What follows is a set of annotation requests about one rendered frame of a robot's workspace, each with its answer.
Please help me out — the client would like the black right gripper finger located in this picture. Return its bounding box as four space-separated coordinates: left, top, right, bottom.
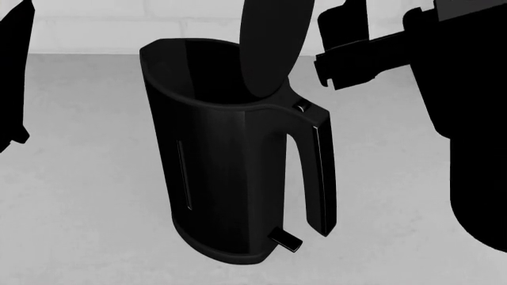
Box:
318 0 372 52
314 31 415 92

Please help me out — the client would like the black oval kettle lid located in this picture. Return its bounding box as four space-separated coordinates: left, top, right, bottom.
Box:
238 0 318 99

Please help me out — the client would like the black electric kettle body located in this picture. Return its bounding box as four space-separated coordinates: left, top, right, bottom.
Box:
138 37 341 260

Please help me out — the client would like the black kettle power switch lever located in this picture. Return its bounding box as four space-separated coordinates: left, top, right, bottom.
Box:
267 227 304 254

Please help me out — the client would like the black kettle base ring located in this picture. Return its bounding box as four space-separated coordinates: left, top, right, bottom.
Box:
173 218 275 266

